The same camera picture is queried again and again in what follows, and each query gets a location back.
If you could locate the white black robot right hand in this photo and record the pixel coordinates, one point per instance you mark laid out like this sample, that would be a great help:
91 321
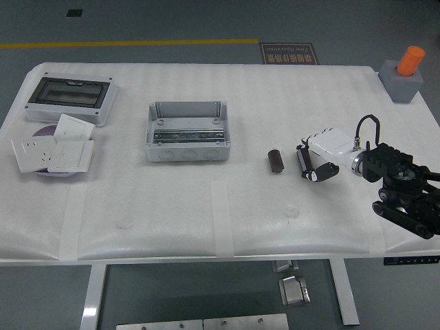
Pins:
331 144

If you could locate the open grey junction box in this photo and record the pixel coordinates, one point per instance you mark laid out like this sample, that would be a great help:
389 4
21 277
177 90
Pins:
187 153

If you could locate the grey box with window lid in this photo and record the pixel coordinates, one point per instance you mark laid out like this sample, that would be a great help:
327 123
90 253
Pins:
68 93

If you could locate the grey block holder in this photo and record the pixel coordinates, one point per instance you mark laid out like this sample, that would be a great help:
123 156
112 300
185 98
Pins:
402 89

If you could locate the black floor sign orange text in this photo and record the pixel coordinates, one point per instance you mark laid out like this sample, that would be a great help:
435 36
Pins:
288 53

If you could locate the orange cylinder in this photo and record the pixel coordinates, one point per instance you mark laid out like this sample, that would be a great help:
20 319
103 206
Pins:
409 61

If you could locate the white foam mat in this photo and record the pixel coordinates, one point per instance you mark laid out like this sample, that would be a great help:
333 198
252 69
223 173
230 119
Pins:
206 206

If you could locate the black table control panel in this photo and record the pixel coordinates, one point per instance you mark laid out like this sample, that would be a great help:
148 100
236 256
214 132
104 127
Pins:
410 261

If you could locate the white table leg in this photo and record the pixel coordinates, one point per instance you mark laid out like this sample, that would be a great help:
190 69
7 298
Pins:
92 299
345 295

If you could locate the metal block with hinge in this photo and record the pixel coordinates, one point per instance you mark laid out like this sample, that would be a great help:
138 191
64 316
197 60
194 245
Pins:
294 292

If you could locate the yellow floor tape line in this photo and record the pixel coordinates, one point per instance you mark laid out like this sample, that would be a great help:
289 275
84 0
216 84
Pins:
137 43

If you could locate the purple plate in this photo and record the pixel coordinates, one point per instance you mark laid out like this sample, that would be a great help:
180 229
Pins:
44 132

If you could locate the small metal bracket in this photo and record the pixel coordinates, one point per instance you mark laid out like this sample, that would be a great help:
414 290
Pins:
283 266

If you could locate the metal mounting rail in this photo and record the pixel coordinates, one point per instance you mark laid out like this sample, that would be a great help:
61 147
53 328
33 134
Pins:
185 136

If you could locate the grey metal base plate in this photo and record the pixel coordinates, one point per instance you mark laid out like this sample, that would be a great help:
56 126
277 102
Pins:
159 325
245 322

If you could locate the white wall switch panel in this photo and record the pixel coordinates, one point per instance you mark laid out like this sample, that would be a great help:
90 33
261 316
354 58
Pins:
74 128
70 156

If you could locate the white wall socket panel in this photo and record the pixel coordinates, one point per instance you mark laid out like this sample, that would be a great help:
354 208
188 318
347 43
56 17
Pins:
32 154

